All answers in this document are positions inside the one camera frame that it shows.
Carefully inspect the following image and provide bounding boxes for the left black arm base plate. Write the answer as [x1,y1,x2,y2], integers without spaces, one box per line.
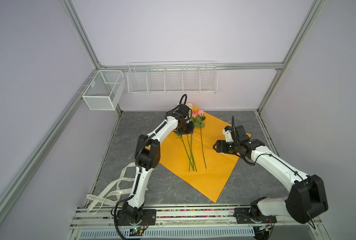
[115,209,157,226]

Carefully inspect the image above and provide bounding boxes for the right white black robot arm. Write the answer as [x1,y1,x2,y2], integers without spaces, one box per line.
[213,126,329,224]

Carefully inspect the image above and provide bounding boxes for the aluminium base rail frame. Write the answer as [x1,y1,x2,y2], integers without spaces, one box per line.
[66,205,330,240]

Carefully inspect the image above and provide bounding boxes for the white printed ribbon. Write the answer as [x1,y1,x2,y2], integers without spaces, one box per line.
[86,163,151,216]

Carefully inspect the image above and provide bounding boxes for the dark pink fake rose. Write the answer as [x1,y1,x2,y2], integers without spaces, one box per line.
[188,111,198,172]

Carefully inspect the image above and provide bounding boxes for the white wire shelf basket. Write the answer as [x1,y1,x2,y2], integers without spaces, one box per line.
[127,61,218,94]

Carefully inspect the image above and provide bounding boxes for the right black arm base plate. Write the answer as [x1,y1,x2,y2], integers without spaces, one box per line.
[233,207,277,224]

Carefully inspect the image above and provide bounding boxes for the white slotted cable duct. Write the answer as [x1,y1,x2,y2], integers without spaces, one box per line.
[76,226,255,240]

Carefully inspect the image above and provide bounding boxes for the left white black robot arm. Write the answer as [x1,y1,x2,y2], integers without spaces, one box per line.
[111,94,194,240]

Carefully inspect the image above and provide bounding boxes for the white fake rose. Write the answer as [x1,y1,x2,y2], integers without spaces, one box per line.
[177,134,197,172]

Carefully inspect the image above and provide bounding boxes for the orange wrapping paper sheet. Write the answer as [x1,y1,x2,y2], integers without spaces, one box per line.
[160,113,239,203]

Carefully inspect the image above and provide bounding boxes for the white mesh box basket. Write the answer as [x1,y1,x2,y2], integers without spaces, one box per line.
[82,70,126,111]

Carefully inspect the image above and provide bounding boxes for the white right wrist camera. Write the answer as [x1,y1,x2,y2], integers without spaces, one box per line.
[223,126,234,143]

